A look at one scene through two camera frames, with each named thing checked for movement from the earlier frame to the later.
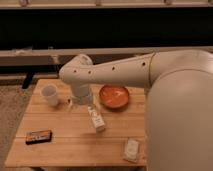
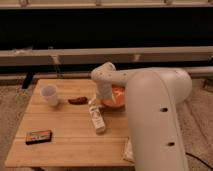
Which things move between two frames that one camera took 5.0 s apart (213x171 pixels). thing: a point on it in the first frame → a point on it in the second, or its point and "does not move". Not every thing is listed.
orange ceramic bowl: (113, 96) does not move
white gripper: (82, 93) → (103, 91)
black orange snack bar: (38, 137) does not move
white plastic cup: (51, 92) does not move
